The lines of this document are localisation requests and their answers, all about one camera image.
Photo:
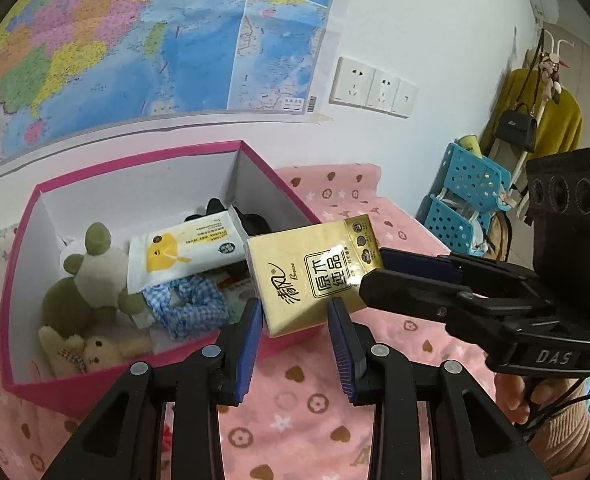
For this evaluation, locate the person's right hand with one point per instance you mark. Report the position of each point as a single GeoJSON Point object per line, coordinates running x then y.
{"type": "Point", "coordinates": [510, 395]}

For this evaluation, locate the white wall switch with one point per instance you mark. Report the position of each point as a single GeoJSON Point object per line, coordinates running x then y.
{"type": "Point", "coordinates": [406, 100]}

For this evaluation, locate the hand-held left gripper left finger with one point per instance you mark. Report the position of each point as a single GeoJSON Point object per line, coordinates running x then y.
{"type": "Point", "coordinates": [247, 345]}

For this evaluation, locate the green white frog plush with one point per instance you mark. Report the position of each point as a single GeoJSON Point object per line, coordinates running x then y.
{"type": "Point", "coordinates": [67, 305]}

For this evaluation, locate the pink cardboard box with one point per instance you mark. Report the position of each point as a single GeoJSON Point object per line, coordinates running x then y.
{"type": "Point", "coordinates": [287, 187]}

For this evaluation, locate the white coat rack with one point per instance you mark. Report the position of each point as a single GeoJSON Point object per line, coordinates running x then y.
{"type": "Point", "coordinates": [516, 167]}

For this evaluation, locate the yellow hanging garment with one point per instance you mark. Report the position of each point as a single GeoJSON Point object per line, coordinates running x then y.
{"type": "Point", "coordinates": [560, 125]}

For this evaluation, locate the small hanging doll charm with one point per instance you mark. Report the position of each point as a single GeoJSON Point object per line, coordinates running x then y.
{"type": "Point", "coordinates": [550, 72]}

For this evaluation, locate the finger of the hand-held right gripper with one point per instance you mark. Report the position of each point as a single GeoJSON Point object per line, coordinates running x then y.
{"type": "Point", "coordinates": [420, 262]}
{"type": "Point", "coordinates": [415, 295]}

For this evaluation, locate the beige bear plush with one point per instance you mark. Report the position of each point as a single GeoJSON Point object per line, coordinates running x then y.
{"type": "Point", "coordinates": [100, 352]}

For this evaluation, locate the black handbag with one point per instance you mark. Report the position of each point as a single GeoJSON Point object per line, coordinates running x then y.
{"type": "Point", "coordinates": [515, 127]}

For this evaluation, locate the blue gingham scrunchie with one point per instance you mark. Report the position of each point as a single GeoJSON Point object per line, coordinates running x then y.
{"type": "Point", "coordinates": [190, 310]}

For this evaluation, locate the yellow green small object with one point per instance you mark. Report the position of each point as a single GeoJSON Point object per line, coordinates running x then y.
{"type": "Point", "coordinates": [469, 143]}

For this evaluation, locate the colourful wall map poster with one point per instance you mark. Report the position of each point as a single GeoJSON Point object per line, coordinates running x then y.
{"type": "Point", "coordinates": [125, 35]}

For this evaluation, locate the pink printed blanket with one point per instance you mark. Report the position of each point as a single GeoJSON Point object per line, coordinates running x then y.
{"type": "Point", "coordinates": [300, 410]}

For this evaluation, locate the black fabric scrunchie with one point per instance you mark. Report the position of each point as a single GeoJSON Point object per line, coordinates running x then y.
{"type": "Point", "coordinates": [255, 223]}

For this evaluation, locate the person's right forearm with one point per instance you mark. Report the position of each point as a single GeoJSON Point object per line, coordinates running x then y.
{"type": "Point", "coordinates": [575, 440]}

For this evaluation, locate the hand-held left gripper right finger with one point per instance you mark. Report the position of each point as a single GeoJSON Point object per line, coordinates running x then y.
{"type": "Point", "coordinates": [342, 350]}

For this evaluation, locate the white wall socket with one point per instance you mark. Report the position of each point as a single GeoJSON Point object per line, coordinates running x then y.
{"type": "Point", "coordinates": [384, 92]}
{"type": "Point", "coordinates": [352, 82]}

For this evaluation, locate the blue perforated plastic rack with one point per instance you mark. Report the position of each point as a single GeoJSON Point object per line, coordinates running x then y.
{"type": "Point", "coordinates": [470, 180]}

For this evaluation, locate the white yellow wet wipes pack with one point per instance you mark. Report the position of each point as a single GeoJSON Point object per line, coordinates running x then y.
{"type": "Point", "coordinates": [185, 255]}

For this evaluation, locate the gold tissue pack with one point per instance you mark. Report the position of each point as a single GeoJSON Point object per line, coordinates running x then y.
{"type": "Point", "coordinates": [295, 285]}

